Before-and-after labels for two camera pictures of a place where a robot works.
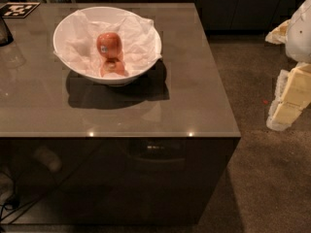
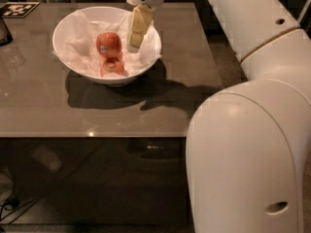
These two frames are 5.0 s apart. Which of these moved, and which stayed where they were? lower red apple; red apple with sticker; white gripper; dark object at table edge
Moved: white gripper
Stayed: red apple with sticker; lower red apple; dark object at table edge
